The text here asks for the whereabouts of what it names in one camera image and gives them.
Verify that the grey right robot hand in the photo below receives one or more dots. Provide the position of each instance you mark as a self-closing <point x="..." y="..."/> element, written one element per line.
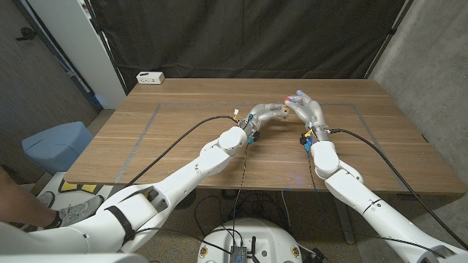
<point x="311" y="111"/>

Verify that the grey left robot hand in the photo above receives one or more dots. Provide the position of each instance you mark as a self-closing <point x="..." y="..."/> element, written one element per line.
<point x="261" y="115"/>

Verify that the wooden block with holes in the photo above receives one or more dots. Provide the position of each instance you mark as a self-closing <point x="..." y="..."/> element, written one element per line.
<point x="286" y="109"/>

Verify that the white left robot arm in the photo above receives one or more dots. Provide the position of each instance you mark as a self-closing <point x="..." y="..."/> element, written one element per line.
<point x="183" y="182"/>

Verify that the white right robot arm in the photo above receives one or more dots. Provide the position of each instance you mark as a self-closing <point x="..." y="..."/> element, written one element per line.
<point x="351" y="190"/>

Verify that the black backdrop stand pole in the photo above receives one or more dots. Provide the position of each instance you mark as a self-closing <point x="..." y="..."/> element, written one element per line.
<point x="110" y="55"/>
<point x="390" y="32"/>

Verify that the grey table leg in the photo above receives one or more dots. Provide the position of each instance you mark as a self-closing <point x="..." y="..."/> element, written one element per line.
<point x="343" y="219"/>

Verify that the white power strip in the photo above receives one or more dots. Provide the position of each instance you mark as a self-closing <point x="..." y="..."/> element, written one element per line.
<point x="150" y="77"/>

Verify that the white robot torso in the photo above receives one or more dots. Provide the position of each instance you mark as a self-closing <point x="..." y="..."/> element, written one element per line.
<point x="263" y="237"/>

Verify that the grey module on torso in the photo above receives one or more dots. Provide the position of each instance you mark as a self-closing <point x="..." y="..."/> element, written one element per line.
<point x="238" y="255"/>

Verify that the yellow and black floor object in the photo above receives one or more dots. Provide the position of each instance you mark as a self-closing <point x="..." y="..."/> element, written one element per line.
<point x="73" y="187"/>

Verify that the white cabinet panel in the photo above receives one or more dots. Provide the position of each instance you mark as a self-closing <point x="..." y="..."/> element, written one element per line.
<point x="73" y="36"/>

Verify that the blue padded stool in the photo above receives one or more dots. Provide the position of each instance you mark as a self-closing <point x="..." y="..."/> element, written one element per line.
<point x="55" y="146"/>

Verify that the person's bare limb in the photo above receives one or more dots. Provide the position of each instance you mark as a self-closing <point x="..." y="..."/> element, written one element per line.
<point x="22" y="208"/>

